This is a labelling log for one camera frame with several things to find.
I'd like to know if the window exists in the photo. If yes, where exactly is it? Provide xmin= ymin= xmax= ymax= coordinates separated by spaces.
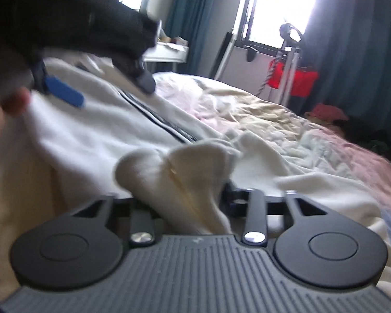
xmin=234 ymin=0 xmax=316 ymax=54

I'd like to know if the dark teal curtain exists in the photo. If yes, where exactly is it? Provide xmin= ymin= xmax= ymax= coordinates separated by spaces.
xmin=297 ymin=0 xmax=391 ymax=138
xmin=164 ymin=0 xmax=214 ymax=75

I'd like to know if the garment steamer stand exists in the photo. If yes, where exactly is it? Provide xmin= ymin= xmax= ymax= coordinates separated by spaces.
xmin=256 ymin=23 xmax=304 ymax=106

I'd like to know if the cream white zip jacket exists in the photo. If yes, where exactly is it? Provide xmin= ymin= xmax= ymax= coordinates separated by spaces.
xmin=0 ymin=55 xmax=390 ymax=301

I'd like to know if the dark teal right curtain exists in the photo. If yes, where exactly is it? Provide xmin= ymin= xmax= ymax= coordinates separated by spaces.
xmin=297 ymin=0 xmax=391 ymax=138

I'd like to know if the pink clothes pile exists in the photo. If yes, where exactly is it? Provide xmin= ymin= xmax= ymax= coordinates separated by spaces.
xmin=304 ymin=103 xmax=349 ymax=122

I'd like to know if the dark teal left curtain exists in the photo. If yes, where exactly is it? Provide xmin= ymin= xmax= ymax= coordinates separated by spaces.
xmin=164 ymin=0 xmax=214 ymax=75

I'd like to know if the pastel bed sheet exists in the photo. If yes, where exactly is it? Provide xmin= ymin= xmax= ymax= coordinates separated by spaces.
xmin=155 ymin=72 xmax=391 ymax=225

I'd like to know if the red garment on stand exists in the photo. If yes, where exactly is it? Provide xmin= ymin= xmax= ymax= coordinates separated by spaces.
xmin=267 ymin=59 xmax=319 ymax=98

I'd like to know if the white dressing table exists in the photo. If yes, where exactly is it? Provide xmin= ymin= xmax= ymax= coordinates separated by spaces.
xmin=143 ymin=37 xmax=189 ymax=72

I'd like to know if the person's left hand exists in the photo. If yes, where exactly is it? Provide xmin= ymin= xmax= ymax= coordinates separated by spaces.
xmin=0 ymin=87 xmax=31 ymax=133

